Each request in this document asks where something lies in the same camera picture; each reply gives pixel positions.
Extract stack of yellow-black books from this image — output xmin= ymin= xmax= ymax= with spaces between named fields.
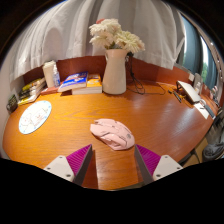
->
xmin=17 ymin=77 xmax=47 ymax=107

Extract dark green curtain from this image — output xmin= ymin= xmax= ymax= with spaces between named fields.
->
xmin=176 ymin=16 xmax=218 ymax=91

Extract small clear pump bottle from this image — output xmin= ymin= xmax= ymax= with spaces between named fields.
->
xmin=52 ymin=64 xmax=62 ymax=88

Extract thin red book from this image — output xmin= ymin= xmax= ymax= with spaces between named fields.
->
xmin=39 ymin=85 xmax=61 ymax=96

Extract round cartoon-print mouse pad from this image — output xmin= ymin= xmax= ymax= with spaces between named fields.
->
xmin=18 ymin=99 xmax=53 ymax=136

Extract black cable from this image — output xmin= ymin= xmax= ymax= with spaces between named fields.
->
xmin=125 ymin=53 xmax=167 ymax=96

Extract white pleated curtain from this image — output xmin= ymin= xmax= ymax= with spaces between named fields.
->
xmin=9 ymin=0 xmax=186 ymax=83

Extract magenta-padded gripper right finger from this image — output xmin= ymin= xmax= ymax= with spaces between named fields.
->
xmin=134 ymin=144 xmax=184 ymax=185

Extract white paper sheet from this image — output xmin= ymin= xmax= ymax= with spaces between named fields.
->
xmin=193 ymin=102 xmax=214 ymax=120

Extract white ceramic vase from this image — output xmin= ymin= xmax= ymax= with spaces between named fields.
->
xmin=101 ymin=48 xmax=130 ymax=96

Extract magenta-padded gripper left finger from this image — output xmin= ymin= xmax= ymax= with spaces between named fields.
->
xmin=43 ymin=143 xmax=94 ymax=187

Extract grey office chair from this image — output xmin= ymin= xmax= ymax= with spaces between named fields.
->
xmin=201 ymin=109 xmax=224 ymax=163

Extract white and pink flower bouquet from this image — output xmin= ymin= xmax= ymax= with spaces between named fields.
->
xmin=88 ymin=18 xmax=146 ymax=54

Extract pink computer mouse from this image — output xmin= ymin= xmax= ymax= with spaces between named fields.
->
xmin=89 ymin=118 xmax=136 ymax=151

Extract black pen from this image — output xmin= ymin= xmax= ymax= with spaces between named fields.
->
xmin=168 ymin=88 xmax=183 ymax=104

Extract white lidded tumbler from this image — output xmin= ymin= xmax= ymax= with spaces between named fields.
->
xmin=41 ymin=60 xmax=58 ymax=89

